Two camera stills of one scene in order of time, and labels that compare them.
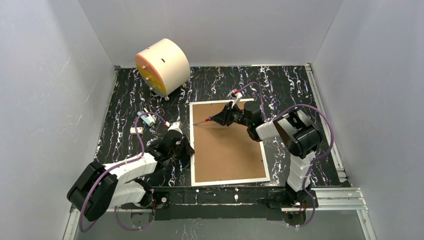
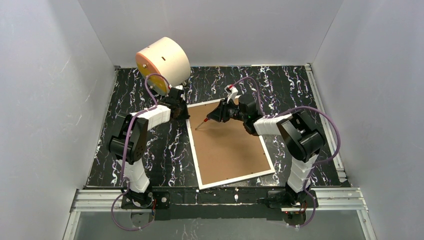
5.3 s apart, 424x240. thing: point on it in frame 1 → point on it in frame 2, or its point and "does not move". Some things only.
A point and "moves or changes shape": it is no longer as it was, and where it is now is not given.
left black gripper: [180, 145] → [178, 93]
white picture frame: [223, 154] does not move
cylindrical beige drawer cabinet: [164, 67] does not move
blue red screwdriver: [206, 119] moves or changes shape
